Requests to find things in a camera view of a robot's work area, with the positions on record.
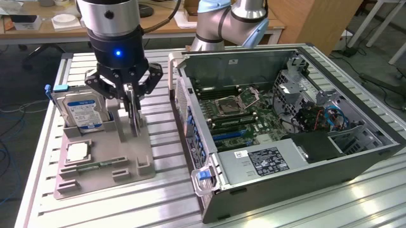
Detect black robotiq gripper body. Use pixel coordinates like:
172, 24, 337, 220
87, 25, 150, 93

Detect graphics card with metal bracket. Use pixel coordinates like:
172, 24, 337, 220
123, 83, 144, 138

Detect blue expansion slot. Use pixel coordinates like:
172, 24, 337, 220
211, 129, 251, 141

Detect hard disk in blue caddy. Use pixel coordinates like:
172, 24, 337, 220
44, 82, 112, 133

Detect black round lamp base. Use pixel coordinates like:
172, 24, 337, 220
139, 3, 155, 19

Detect black chair base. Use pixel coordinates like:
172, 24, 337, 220
19, 42, 66, 71

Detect white papers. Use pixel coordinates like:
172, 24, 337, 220
172, 10, 199, 29

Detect cpu socket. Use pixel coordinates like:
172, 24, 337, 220
215, 96, 244, 117

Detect wooden desk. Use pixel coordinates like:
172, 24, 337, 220
0, 0, 286, 46

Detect silver cpu chip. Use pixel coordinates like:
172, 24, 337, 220
67, 143, 90, 162

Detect cardboard box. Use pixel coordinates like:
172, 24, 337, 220
183, 0, 200, 22

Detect installed ram stick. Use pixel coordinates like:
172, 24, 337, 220
211, 115, 256, 126

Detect metal socket cover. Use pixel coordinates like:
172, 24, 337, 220
236, 85, 263, 108

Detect white box with black lid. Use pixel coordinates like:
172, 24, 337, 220
9, 14, 43, 31

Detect green ram stick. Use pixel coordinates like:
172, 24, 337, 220
76, 160, 115, 171

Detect green motherboard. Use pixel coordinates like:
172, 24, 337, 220
191, 80, 289, 152

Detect grey parts rack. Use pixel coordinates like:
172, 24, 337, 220
52, 90, 156, 200

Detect metal disk bay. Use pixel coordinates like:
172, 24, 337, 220
271, 69, 319, 114

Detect grey power supply unit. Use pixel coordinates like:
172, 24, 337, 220
216, 139, 310, 186

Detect wooden cabinet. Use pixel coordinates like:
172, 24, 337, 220
267, 0, 365, 55

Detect black plastic shroud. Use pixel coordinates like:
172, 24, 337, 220
281, 132, 347, 164

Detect open grey pc case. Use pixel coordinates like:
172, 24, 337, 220
167, 46, 401, 224

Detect black floor stand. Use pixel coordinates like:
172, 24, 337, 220
359, 68, 406, 95

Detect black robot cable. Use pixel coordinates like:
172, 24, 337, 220
140, 0, 183, 34

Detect white floor cable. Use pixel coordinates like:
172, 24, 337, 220
0, 99, 48, 114

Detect red wire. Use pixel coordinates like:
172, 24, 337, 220
314, 108, 325, 131

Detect blue sata wire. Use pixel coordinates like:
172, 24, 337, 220
326, 104, 350, 131

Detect blue floor cable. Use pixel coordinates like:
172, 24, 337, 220
0, 111, 25, 205

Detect white table frame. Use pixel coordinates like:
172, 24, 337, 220
345, 0, 406, 65

